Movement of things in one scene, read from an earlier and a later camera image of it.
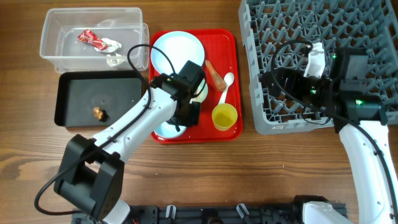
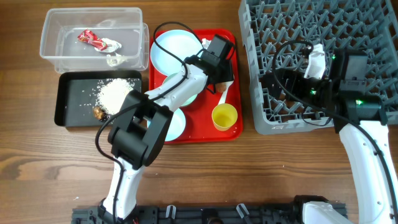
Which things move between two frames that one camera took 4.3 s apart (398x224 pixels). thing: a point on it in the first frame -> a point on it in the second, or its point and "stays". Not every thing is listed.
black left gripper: [191, 119] -> [229, 74]
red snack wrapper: [88, 36] stays
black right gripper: [295, 78] stays
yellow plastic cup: [224, 116] stays
